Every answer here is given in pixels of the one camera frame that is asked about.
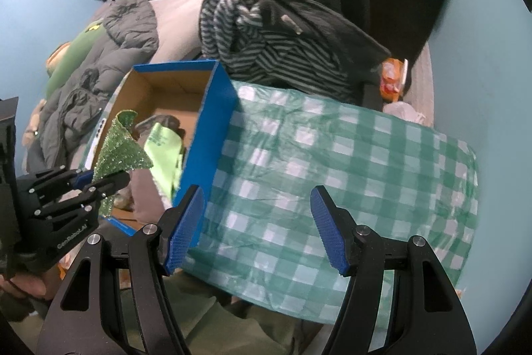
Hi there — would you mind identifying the white bed duvet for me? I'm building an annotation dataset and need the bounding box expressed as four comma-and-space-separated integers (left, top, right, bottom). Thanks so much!
86, 0, 204, 72

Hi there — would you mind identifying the grey puffer jacket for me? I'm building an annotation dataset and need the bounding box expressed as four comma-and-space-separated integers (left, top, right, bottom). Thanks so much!
26, 0, 159, 173

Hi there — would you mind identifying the green glitter cloth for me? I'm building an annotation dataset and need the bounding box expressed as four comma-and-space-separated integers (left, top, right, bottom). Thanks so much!
92, 109, 155, 218

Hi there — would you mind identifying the green checkered tablecloth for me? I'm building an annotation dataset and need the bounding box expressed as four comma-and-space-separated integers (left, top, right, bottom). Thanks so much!
183, 82, 479, 323

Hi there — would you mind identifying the white smartphone with stickers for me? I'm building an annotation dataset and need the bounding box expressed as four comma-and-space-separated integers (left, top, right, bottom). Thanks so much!
81, 110, 108, 170

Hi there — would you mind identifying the green plush pillow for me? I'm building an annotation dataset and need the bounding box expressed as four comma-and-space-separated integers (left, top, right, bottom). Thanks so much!
45, 19, 105, 99

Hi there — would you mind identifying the lime green microfiber cloth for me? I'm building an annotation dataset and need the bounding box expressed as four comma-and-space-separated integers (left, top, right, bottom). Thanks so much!
143, 122, 185, 200

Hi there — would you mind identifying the orange bag of items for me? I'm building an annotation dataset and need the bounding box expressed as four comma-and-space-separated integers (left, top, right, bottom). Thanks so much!
379, 58, 408, 103

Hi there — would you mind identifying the blue cardboard box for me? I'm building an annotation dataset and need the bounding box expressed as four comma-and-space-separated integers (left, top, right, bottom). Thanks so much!
84, 58, 242, 237

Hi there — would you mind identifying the striped grey sweater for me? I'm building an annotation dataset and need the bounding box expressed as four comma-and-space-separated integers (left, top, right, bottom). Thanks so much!
199, 0, 356, 103

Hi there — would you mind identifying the white plastic bag on floor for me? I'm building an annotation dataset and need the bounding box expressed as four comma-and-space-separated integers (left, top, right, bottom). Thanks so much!
382, 101, 426, 125

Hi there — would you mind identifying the person's left hand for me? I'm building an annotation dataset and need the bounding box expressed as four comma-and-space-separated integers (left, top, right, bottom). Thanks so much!
1, 267, 61, 300

